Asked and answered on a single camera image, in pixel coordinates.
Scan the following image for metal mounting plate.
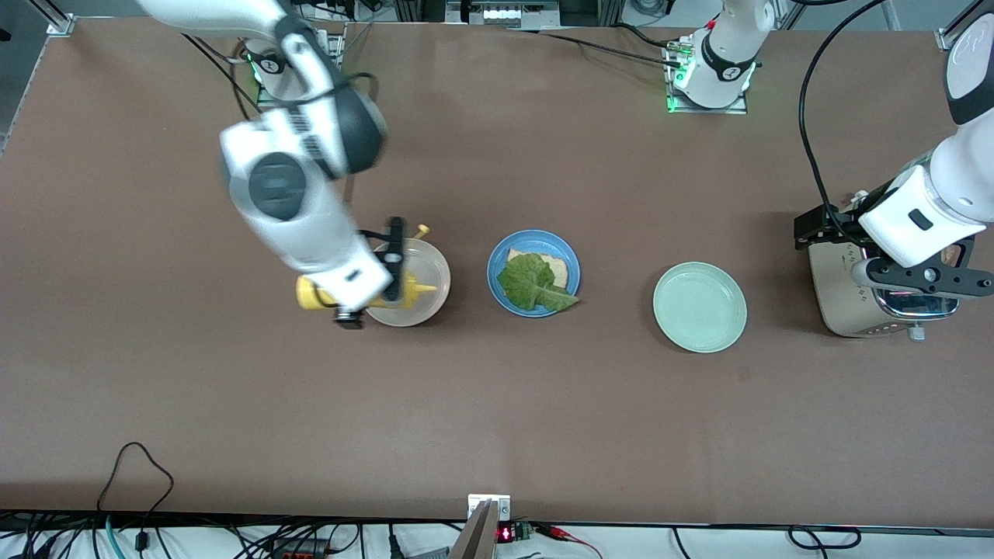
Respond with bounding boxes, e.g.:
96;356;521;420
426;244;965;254
467;494;512;523

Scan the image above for thin black looped cable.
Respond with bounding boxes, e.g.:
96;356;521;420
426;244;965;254
97;442;174;517

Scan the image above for red and black wires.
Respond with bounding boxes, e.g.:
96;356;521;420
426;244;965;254
534;524;605;559

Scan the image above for yellow squeeze bottle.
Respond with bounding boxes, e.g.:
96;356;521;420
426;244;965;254
295;224;438;311

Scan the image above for pale green plate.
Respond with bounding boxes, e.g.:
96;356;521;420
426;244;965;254
652;262;748;354

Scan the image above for pale pink plate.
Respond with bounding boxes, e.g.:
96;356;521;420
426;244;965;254
363;238;452;328

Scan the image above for green lettuce leaf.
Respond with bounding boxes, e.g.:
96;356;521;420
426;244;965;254
497;253;581;314

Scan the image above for black power strip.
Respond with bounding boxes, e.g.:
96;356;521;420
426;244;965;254
264;542;331;559

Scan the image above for beige chrome toaster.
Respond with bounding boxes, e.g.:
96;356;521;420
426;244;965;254
808;233;961;342

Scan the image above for black device white lights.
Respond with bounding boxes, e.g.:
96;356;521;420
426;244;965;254
447;0;560;30

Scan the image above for black coiled cable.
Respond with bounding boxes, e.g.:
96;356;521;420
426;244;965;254
788;526;863;550

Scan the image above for aluminium camera post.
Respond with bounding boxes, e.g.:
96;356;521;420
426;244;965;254
447;501;498;559

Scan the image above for metal corner bracket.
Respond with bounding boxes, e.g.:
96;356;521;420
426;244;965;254
31;0;76;36
936;0;981;52

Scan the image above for blue plate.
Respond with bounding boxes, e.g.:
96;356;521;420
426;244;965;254
487;229;581;318

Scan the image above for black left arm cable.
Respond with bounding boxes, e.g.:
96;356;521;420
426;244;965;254
800;0;890;234

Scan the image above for black base cable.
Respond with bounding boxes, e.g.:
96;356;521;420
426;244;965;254
509;22;684;68

